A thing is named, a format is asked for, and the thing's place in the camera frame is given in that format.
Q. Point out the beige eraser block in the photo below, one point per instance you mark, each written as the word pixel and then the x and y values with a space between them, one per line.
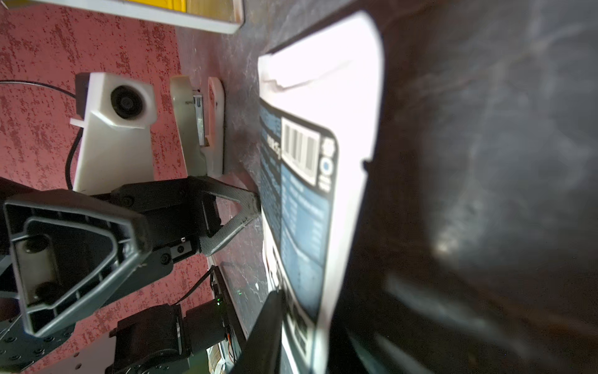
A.
pixel 200 121

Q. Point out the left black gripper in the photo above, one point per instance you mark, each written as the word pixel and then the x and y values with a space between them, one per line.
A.
pixel 71 252

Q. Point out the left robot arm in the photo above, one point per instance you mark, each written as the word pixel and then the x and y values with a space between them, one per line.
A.
pixel 159 339

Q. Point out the white frame wooden shelf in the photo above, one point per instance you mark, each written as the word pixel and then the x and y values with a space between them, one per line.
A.
pixel 222 17

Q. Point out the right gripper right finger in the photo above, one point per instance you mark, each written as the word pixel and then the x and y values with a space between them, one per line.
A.
pixel 350 354

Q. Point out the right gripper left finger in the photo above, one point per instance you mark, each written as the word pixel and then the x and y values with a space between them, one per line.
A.
pixel 261 353

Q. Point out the yellow pen bucket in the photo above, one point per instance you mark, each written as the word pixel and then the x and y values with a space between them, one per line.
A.
pixel 174 5

